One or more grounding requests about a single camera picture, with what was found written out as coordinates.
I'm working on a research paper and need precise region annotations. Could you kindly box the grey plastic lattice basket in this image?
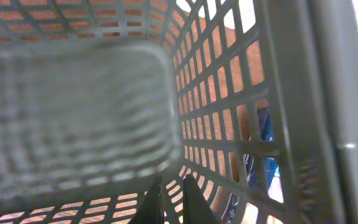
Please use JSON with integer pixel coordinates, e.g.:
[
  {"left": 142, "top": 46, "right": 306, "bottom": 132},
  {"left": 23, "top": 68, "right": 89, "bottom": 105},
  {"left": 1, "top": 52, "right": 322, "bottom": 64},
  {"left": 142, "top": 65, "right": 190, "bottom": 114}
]
[{"left": 0, "top": 0, "right": 358, "bottom": 223}]

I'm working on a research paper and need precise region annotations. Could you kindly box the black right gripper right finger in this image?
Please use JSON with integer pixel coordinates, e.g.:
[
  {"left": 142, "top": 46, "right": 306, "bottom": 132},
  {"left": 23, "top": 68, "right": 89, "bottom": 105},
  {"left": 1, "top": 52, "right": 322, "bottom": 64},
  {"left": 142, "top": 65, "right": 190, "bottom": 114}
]
[{"left": 183, "top": 174, "right": 218, "bottom": 224}]

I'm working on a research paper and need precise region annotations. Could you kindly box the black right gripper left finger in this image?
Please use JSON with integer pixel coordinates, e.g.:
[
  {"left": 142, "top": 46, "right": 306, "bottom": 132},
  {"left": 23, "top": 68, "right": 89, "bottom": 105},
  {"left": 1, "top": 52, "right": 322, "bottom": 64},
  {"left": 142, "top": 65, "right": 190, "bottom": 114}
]
[{"left": 129, "top": 177, "right": 163, "bottom": 224}]

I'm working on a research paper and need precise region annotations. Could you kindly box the blue white carton box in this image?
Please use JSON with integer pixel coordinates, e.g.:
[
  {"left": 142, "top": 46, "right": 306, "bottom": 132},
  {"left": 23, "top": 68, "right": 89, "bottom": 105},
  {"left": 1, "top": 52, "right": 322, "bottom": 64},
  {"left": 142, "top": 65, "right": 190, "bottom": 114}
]
[{"left": 224, "top": 107, "right": 283, "bottom": 223}]

